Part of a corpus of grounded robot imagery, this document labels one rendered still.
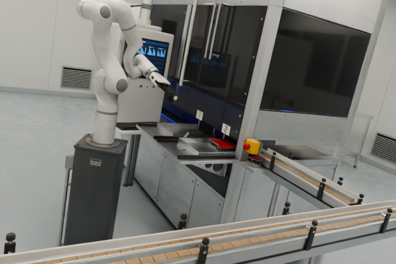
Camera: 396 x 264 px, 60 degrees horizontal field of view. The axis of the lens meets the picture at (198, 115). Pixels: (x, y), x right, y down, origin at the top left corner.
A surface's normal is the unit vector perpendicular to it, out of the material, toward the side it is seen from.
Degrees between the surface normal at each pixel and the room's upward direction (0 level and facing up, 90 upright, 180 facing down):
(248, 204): 90
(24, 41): 90
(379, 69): 90
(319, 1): 90
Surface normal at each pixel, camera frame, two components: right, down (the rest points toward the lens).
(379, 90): -0.85, -0.05
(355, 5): 0.50, 0.27
